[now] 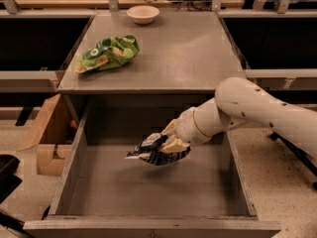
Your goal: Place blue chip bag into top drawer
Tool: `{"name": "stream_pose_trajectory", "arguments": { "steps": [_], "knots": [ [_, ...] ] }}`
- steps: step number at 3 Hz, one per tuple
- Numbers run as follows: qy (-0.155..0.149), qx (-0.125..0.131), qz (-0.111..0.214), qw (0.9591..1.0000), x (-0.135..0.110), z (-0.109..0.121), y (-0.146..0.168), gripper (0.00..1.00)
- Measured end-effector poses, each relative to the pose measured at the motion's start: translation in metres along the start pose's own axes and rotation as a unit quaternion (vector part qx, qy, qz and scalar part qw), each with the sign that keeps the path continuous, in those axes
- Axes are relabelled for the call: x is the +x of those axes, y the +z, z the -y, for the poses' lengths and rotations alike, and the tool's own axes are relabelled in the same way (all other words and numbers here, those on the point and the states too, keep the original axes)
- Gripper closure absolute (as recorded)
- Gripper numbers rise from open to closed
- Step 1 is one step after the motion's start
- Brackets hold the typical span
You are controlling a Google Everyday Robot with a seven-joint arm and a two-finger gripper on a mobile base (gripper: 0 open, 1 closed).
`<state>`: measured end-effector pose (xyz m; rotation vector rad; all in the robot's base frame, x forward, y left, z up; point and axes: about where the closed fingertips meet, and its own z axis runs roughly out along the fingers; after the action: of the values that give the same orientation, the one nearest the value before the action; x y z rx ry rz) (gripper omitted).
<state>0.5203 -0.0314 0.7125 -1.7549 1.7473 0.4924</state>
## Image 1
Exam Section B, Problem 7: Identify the open grey top drawer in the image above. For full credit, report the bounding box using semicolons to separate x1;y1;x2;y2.
25;95;280;238

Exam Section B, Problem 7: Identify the green chip bag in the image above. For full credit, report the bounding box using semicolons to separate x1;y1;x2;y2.
73;35;140;73

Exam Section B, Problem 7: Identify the white bowl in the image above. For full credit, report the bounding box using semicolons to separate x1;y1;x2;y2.
127;5;159;25

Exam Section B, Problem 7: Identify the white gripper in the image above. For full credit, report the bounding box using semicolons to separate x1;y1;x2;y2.
158;107;211;154

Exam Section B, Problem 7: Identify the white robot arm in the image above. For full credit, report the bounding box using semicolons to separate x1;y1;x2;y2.
163;77;317;158

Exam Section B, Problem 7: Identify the black object at left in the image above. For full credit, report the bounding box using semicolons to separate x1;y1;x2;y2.
0;154;34;238

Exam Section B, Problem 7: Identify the black chair base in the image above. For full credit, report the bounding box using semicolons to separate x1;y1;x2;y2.
269;132;317;177

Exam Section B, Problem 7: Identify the cardboard box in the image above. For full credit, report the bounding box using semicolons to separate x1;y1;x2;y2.
18;94;77;177

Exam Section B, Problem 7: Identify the grey cabinet with top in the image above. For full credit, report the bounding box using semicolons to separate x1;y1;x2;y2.
58;9;245;95

